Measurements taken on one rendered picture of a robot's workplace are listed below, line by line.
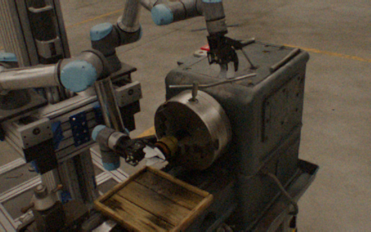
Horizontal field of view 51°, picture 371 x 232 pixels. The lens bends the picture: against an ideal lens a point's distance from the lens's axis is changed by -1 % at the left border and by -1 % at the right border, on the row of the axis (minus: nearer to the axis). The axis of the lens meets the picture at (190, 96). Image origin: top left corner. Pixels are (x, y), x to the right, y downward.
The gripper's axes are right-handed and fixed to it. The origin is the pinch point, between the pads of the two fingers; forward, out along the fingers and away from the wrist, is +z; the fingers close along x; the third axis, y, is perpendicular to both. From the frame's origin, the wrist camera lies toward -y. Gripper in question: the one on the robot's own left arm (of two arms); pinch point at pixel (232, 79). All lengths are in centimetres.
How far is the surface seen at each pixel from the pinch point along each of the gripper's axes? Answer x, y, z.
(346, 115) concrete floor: -47, -226, 122
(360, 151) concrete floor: -18, -174, 129
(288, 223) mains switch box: -7, -31, 93
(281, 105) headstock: 3.0, -27.3, 22.5
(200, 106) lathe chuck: -7.7, 12.7, 5.9
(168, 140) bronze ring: -15.3, 26.5, 14.6
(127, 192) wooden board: -34, 38, 34
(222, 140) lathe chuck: -2.1, 11.4, 20.9
